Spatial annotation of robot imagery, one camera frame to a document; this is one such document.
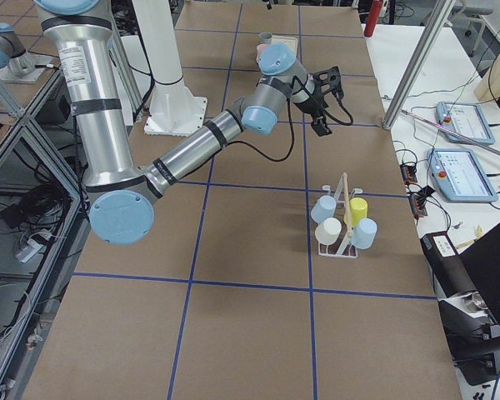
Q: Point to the grey plastic cup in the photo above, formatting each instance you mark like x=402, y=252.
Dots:
x=265, y=37

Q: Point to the pink plastic cup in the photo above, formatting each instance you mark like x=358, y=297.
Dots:
x=259, y=51

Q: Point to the light blue plastic cup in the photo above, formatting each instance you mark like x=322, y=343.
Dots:
x=364, y=233
x=323, y=209

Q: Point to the yellow plastic cup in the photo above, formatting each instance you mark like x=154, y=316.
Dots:
x=359, y=210

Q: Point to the white plastic cup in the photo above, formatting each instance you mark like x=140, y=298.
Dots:
x=328, y=231

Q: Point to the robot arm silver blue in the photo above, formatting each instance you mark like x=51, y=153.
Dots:
x=121, y=194

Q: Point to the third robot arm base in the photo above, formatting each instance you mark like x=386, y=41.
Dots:
x=17, y=64

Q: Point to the cream bunny tray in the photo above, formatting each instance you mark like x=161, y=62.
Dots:
x=285, y=41

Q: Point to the red bottle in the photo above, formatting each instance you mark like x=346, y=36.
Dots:
x=372, y=18

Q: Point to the near teach pendant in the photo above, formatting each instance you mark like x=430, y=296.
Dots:
x=459, y=176

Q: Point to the teach pendant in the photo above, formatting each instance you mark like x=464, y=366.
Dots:
x=466, y=119
x=459, y=176

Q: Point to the far teach pendant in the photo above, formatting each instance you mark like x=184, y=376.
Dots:
x=466, y=119

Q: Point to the grey office chair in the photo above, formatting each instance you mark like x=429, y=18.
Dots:
x=472, y=12

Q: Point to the black label printer box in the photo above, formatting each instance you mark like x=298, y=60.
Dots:
x=446, y=264

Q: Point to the black computer monitor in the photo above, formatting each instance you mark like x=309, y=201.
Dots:
x=482, y=262

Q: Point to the white wire cup rack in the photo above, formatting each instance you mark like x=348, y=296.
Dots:
x=343, y=247

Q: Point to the white central pedestal column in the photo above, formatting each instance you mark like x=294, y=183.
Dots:
x=173, y=109

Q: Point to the aluminium frame post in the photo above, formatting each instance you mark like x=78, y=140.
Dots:
x=435, y=23

